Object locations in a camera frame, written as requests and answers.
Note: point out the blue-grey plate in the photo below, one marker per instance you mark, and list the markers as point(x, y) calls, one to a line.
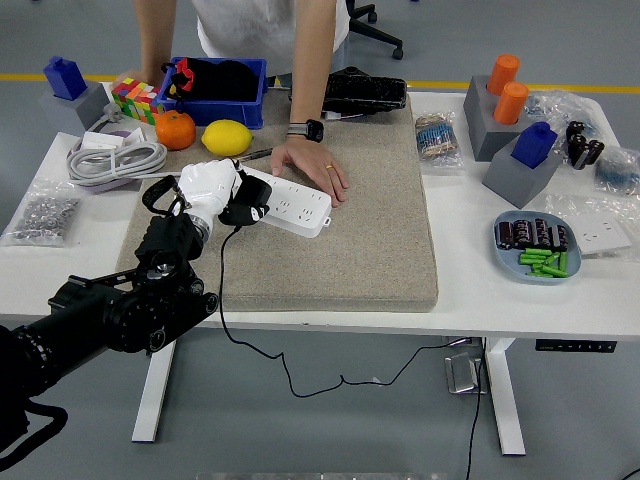
point(510, 265)

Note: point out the white table leg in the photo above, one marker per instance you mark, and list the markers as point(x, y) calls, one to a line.
point(152, 400)
point(505, 400)

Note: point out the dark pen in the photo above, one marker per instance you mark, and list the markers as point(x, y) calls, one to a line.
point(255, 154)

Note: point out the small white box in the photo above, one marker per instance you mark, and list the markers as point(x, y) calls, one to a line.
point(102, 140)

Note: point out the person's right forearm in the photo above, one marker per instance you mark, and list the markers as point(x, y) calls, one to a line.
point(155, 40)

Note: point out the grey-brown mat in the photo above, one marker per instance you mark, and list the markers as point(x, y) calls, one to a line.
point(350, 240)

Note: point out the bag of metal nuts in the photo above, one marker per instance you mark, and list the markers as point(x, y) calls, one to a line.
point(45, 215)

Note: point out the person's right hand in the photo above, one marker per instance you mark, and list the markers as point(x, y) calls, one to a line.
point(147, 76)

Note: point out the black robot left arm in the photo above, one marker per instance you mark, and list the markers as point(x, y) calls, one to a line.
point(125, 310)

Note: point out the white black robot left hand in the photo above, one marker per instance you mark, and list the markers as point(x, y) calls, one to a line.
point(205, 187)

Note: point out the black table control panel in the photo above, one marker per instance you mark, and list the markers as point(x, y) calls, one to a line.
point(575, 346)

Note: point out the person's left forearm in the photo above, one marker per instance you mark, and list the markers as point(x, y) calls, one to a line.
point(312, 60)

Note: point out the white power strip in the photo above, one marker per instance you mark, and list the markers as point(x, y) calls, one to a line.
point(300, 200)

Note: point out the white paper label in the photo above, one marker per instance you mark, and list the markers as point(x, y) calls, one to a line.
point(350, 116)

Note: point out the blue bottle-shaped block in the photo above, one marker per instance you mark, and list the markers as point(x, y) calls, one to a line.
point(65, 77)
point(532, 145)

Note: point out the bag of tan blue resistors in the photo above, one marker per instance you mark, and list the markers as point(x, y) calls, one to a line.
point(436, 135)

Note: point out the orange cylinder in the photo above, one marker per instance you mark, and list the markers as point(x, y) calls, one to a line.
point(504, 72)
point(511, 102)

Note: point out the black wrist watch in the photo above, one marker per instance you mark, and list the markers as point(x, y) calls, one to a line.
point(312, 130)

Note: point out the green cylinder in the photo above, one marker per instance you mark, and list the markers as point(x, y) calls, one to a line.
point(563, 261)
point(553, 258)
point(537, 252)
point(554, 271)
point(532, 259)
point(539, 274)

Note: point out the clear bag of blue components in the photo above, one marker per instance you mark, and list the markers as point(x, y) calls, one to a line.
point(450, 162)

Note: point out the white wall socket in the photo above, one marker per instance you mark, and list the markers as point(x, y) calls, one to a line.
point(602, 235)

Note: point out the colourful puzzle cube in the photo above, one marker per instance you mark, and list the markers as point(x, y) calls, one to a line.
point(150, 105)
point(127, 95)

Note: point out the grey square holder block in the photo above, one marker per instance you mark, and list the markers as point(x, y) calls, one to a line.
point(515, 182)
point(75, 112)

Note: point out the grey block with two holes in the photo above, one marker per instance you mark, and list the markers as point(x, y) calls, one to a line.
point(482, 125)

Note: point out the black capacitor on plate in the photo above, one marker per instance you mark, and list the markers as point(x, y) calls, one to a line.
point(541, 232)
point(505, 235)
point(560, 238)
point(523, 234)

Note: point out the person's left hand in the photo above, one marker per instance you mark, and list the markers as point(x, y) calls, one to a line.
point(307, 157)

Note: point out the silver metal pedal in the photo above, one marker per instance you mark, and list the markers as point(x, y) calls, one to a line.
point(462, 372)

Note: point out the black cloth bag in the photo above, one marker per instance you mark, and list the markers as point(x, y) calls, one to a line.
point(225, 80)

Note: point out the purple pad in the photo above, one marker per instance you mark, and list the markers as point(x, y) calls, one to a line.
point(115, 186)

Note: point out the black plug adapter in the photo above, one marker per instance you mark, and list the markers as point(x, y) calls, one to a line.
point(255, 192)

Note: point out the yellow lemon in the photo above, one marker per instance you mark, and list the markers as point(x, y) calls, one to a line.
point(227, 137)

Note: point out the orange fruit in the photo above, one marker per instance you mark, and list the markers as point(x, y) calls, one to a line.
point(175, 130)

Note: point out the black office chair base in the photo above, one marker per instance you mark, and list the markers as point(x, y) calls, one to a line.
point(375, 34)

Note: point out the clear plastic socket bag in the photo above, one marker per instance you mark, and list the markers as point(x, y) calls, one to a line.
point(565, 205)

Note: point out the crumpled clear plastic bag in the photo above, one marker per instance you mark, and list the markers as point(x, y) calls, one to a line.
point(550, 107)

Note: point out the blue plastic bin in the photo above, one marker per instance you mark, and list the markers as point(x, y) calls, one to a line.
point(225, 112)

